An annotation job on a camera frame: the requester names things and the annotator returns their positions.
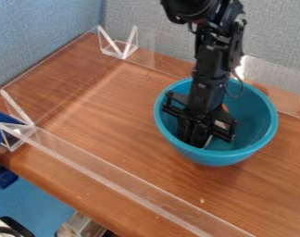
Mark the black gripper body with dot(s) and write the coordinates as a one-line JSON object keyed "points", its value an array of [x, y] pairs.
{"points": [[207, 96]]}

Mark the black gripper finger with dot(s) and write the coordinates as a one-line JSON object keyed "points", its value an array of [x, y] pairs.
{"points": [[200, 135], [184, 129]]}

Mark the white brown-capped toy mushroom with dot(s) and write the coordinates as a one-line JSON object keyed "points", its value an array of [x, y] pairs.
{"points": [[220, 121]]}

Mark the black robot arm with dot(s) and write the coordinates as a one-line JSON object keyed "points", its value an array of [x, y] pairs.
{"points": [[215, 21]]}

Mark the blue plastic bowl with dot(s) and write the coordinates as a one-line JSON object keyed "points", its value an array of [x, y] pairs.
{"points": [[252, 109]]}

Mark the clear acrylic back barrier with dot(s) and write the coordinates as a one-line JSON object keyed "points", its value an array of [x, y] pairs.
{"points": [[151, 49]]}

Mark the clear acrylic barrier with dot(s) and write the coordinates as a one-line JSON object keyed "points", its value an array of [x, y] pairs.
{"points": [[167, 205], [52, 83], [151, 49]]}

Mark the clear acrylic left barrier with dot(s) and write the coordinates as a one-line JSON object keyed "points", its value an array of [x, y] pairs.
{"points": [[52, 83]]}

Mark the clear acrylic front barrier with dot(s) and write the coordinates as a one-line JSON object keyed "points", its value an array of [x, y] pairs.
{"points": [[167, 205]]}

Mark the clear box under table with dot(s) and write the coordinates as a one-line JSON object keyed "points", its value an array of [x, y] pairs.
{"points": [[81, 226]]}

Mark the black white object bottom left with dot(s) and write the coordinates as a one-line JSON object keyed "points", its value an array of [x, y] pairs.
{"points": [[13, 229]]}

